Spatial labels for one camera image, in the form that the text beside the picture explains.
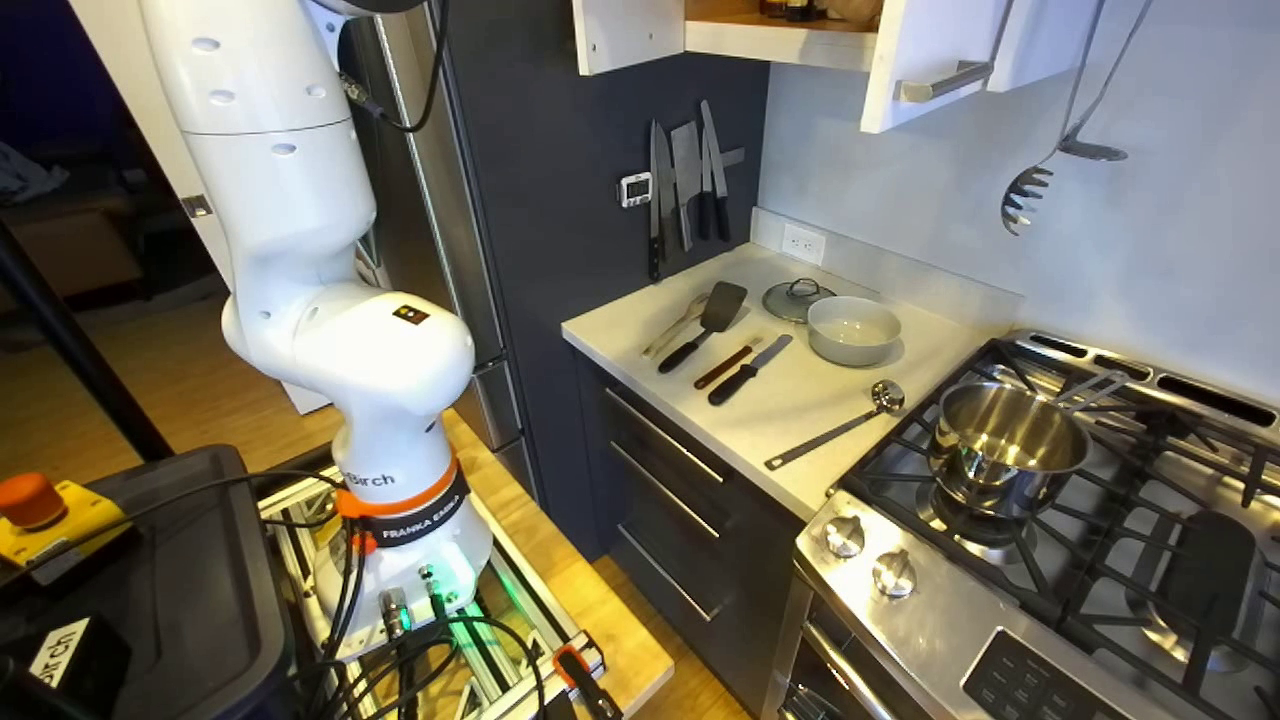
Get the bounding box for silver tongs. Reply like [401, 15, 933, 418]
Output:
[640, 294, 710, 360]

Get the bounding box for dark drawer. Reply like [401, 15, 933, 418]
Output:
[598, 425, 801, 601]
[605, 505, 801, 716]
[590, 362, 801, 521]

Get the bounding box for black spatula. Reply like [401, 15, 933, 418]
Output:
[656, 280, 750, 376]

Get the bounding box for glass pot lid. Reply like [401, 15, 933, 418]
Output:
[761, 277, 838, 325]

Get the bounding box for long slim knife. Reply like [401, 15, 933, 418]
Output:
[647, 119, 668, 284]

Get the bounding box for steel cleaver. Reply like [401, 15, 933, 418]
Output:
[669, 121, 702, 254]

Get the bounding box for white bowl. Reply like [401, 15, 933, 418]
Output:
[805, 295, 904, 369]

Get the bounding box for magnetic knife strip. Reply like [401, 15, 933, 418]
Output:
[650, 147, 747, 173]

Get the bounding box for stainless steel refrigerator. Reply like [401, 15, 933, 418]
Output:
[338, 0, 547, 503]

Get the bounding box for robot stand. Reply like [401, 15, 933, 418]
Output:
[250, 408, 677, 720]

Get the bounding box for stove knob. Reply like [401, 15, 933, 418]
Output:
[871, 549, 918, 600]
[822, 514, 867, 560]

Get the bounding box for steel saucepan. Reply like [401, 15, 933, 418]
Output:
[926, 369, 1133, 522]

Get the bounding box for stove burner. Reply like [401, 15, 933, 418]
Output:
[914, 480, 1046, 566]
[1122, 555, 1276, 676]

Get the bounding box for stainless steel gas stove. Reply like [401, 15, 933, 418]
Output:
[762, 329, 1280, 720]

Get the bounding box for hanging pasta spoon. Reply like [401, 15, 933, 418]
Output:
[1000, 0, 1154, 237]

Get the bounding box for white cabinet door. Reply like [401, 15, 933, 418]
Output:
[860, 0, 1015, 136]

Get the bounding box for hanging steel ladle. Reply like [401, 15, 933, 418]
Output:
[1056, 0, 1130, 164]

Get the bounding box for black plastic bin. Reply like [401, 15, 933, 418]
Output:
[0, 445, 297, 720]

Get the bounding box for yellow emergency stop button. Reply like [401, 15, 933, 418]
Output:
[0, 472, 133, 573]

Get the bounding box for black box with white label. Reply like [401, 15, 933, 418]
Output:
[0, 614, 133, 720]

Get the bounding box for drawer handle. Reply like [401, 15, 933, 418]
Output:
[616, 523, 724, 622]
[609, 440, 724, 539]
[603, 387, 726, 485]

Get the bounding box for brown handled knife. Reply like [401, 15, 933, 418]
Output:
[693, 336, 764, 392]

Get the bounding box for black handled table knife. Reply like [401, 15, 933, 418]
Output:
[707, 333, 795, 407]

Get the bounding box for short black handled knife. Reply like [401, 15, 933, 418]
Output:
[696, 130, 714, 242]

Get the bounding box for broad black handled knife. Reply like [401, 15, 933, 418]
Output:
[699, 99, 733, 244]

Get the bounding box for white wall socket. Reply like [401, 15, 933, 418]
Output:
[780, 222, 828, 267]

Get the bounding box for orange handled clamp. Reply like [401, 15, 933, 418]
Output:
[551, 644, 627, 720]

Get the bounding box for white wall cabinet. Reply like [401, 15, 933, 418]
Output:
[570, 0, 1103, 136]

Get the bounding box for oven door handle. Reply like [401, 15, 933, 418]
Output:
[798, 620, 901, 720]

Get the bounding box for silver cabinet door handle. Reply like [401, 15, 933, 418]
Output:
[893, 0, 1017, 106]

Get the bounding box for black cable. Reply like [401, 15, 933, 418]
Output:
[60, 469, 346, 546]

